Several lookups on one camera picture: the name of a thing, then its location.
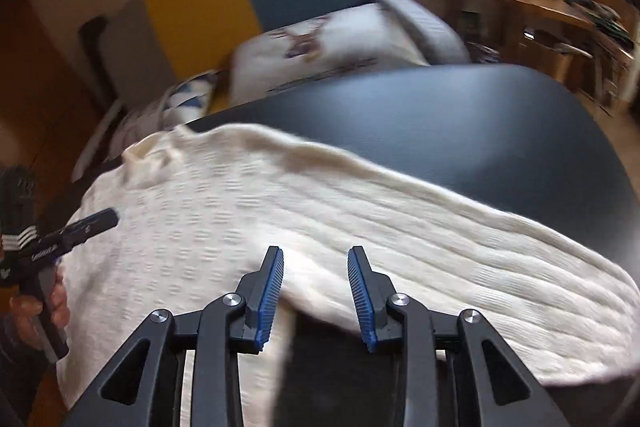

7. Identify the blue triangle pattern cushion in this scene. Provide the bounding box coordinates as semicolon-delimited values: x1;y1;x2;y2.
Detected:
160;70;220;130

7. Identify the cluttered wooden desk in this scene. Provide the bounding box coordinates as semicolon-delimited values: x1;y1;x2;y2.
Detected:
450;0;632;115

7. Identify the person's left hand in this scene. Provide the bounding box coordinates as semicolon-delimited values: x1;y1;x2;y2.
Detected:
10;268;70;350

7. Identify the cream knitted sweater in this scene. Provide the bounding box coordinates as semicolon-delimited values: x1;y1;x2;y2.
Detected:
57;124;639;426

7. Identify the deer print cushion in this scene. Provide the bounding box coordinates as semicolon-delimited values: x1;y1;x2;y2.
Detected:
230;4;427;105

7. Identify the yellow blue grey sofa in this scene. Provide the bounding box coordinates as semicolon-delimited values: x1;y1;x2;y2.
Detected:
74;0;470;178

